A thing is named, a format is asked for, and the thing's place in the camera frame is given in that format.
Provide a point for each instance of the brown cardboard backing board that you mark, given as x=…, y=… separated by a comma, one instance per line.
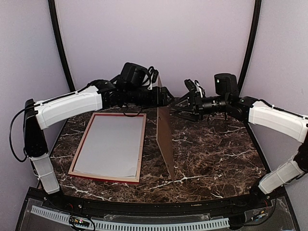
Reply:
x=164, y=139

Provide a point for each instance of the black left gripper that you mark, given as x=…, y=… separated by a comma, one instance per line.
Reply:
x=160, y=99

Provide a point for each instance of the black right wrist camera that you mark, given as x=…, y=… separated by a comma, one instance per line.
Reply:
x=224, y=83

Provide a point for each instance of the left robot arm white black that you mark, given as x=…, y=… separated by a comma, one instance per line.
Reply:
x=97, y=95

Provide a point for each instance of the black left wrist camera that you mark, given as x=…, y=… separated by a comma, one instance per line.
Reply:
x=134, y=76

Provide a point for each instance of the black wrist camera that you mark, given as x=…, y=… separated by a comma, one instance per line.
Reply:
x=134, y=76
x=224, y=83

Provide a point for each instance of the wooden picture frame red edge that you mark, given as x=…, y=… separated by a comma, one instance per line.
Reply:
x=142, y=144

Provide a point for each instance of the left black enclosure post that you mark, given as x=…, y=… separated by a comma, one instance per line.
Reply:
x=59, y=44

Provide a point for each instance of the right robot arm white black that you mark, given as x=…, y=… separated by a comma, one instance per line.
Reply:
x=193, y=106

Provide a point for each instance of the black enclosure post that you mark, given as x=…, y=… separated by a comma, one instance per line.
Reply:
x=59, y=44
x=250, y=44

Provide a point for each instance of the right black enclosure post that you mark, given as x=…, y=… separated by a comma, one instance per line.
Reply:
x=250, y=44

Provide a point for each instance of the small green circuit board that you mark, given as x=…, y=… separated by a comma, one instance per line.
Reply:
x=78, y=222

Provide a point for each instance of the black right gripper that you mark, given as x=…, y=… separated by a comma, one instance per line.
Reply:
x=194, y=116

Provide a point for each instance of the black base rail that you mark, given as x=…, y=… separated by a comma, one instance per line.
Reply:
x=233, y=206

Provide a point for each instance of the grey slotted cable duct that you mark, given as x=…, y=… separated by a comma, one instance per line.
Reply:
x=131, y=223

